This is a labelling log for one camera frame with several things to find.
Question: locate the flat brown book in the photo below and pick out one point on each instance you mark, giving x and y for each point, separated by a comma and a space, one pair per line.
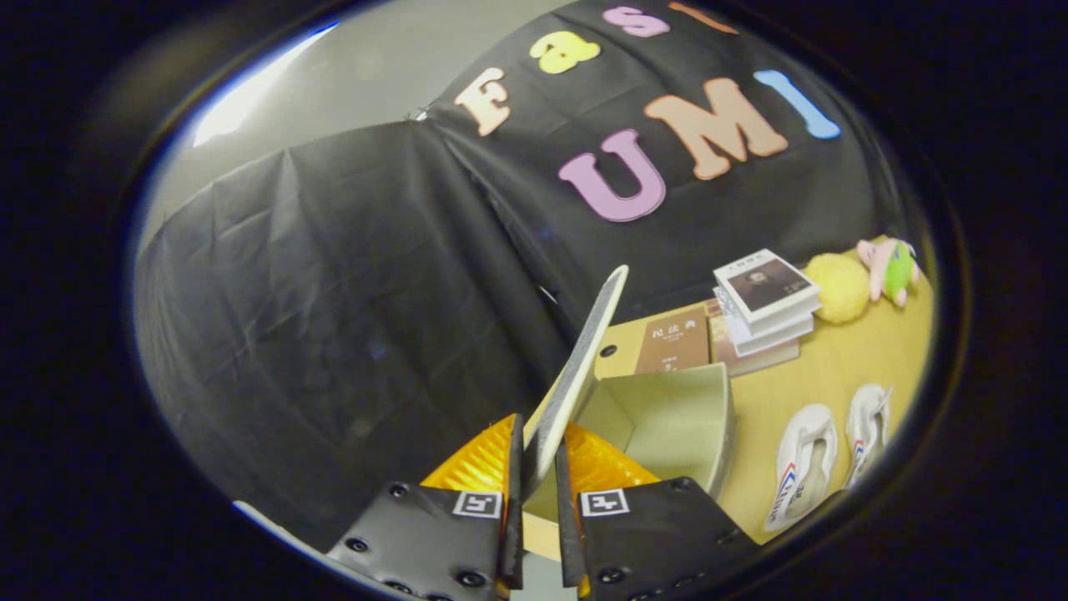
672, 342

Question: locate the white canvas shoe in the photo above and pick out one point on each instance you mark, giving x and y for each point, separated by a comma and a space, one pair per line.
801, 442
863, 426

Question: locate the thick book with brown cover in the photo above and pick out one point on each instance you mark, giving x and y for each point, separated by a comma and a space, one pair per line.
755, 359

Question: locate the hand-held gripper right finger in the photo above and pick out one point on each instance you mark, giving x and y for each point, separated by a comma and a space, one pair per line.
567, 517

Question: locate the yellow round plush toy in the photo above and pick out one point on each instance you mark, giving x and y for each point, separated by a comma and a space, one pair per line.
837, 288

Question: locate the grey fabric storage box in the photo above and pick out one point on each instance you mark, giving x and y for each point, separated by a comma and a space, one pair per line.
667, 417

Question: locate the white book with portrait cover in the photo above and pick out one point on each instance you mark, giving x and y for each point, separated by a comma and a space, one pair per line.
763, 284

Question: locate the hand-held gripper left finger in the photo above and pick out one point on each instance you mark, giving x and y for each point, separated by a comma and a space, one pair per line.
515, 501

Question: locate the plain white book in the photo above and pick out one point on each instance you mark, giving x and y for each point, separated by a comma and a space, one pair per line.
772, 335

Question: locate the pink and green plush toy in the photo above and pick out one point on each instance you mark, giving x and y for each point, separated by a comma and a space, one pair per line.
897, 275

